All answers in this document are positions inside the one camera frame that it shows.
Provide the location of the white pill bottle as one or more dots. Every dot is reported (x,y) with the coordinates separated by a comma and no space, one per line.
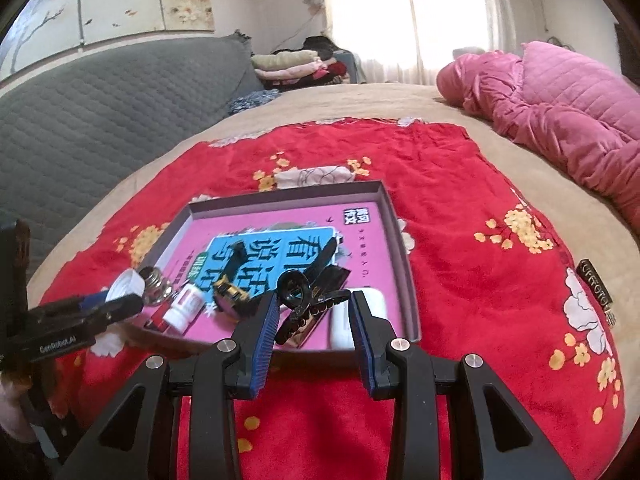
(185,310)

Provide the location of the black hair claw clip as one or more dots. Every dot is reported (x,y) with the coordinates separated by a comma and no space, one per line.
(300,295)

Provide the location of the black television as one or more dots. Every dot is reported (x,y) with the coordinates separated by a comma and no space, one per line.
(629,52)

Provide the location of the beige bed sheet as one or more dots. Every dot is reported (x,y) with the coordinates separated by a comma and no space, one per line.
(375,100)

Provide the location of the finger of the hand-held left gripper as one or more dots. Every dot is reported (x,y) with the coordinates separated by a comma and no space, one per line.
(117,310)
(95,300)

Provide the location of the white earbuds case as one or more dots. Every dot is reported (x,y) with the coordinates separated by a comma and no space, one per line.
(342,320)

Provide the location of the red floral blanket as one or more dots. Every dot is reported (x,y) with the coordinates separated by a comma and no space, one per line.
(450,210)

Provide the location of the white sheer curtain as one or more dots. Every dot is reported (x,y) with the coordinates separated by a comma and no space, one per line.
(370,10)

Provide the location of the yellow and black wristwatch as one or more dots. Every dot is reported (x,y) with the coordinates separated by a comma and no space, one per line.
(232,300)

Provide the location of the pink quilted duvet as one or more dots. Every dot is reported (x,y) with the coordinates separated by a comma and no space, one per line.
(550,100)

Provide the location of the dark blanket label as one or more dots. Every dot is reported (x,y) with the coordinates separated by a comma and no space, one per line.
(596,285)

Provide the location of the blue patterned cloth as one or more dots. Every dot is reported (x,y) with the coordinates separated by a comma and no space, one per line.
(252,101)

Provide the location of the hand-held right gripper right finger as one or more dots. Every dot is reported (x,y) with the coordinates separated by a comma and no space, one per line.
(362,345)

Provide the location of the grey quilted headboard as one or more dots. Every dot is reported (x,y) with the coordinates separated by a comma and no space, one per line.
(100,120)

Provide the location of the shallow grey cardboard box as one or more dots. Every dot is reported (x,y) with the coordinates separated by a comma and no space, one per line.
(407,280)

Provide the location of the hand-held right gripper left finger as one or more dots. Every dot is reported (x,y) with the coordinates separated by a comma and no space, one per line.
(262,345)

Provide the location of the person's left forearm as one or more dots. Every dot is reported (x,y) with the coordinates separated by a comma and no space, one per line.
(10,410)

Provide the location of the pile of folded clothes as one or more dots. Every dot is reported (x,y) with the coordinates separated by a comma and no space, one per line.
(295,62)

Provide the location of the white round lid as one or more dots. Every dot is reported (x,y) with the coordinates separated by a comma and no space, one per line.
(125,285)

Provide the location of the pink book with blue panel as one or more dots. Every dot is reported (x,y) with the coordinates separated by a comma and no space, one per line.
(370,250)

